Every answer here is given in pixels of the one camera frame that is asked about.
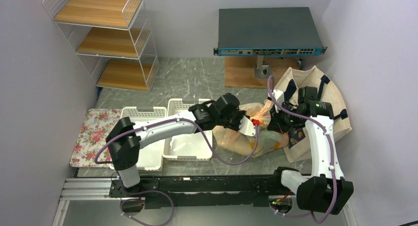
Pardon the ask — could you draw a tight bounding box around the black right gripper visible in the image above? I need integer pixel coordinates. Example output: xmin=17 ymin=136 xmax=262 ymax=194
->
xmin=268 ymin=102 xmax=303 ymax=134

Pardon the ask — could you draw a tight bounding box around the orange plastic grocery bag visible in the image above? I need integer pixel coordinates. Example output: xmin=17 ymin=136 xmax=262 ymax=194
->
xmin=213 ymin=100 xmax=289 ymax=158

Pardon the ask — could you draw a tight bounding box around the beige canvas tote bag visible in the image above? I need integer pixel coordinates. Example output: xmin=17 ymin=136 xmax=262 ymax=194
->
xmin=275 ymin=66 xmax=352 ymax=162

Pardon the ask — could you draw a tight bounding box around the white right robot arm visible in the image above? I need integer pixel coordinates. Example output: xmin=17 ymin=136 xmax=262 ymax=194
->
xmin=268 ymin=86 xmax=354 ymax=216

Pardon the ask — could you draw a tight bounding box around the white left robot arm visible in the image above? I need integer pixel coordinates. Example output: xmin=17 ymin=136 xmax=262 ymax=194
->
xmin=104 ymin=93 xmax=257 ymax=196

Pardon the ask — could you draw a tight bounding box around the wooden board with metal stand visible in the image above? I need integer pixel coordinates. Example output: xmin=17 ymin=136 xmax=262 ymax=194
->
xmin=224 ymin=56 xmax=300 ymax=88

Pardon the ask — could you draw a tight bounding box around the right white plastic basket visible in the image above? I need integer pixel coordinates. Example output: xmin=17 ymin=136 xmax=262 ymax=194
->
xmin=163 ymin=98 xmax=212 ymax=161

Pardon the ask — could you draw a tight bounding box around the white plastic basket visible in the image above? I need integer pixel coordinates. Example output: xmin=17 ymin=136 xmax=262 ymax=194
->
xmin=163 ymin=98 xmax=212 ymax=161
xmin=106 ymin=106 xmax=167 ymax=171

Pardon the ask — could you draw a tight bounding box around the left white plastic basket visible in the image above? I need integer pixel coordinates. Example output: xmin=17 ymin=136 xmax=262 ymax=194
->
xmin=106 ymin=106 xmax=167 ymax=171

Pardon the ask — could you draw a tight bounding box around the floral pattern tray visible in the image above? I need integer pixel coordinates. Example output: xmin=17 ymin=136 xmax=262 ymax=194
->
xmin=70 ymin=109 xmax=122 ymax=167

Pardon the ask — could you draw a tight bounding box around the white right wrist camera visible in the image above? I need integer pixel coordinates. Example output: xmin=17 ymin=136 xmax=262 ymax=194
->
xmin=269 ymin=89 xmax=284 ymax=113

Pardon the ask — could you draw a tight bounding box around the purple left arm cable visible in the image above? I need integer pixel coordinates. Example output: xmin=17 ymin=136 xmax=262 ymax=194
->
xmin=95 ymin=118 xmax=260 ymax=226

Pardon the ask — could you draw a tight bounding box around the dark grey network switch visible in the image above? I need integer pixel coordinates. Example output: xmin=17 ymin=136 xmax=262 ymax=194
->
xmin=213 ymin=7 xmax=327 ymax=58

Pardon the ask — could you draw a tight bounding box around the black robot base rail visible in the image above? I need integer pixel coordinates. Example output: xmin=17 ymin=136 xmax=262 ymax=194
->
xmin=60 ymin=172 xmax=296 ymax=209

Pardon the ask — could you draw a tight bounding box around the white wire wooden shelf rack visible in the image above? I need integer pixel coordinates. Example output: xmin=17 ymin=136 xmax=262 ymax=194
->
xmin=42 ymin=0 xmax=159 ymax=92

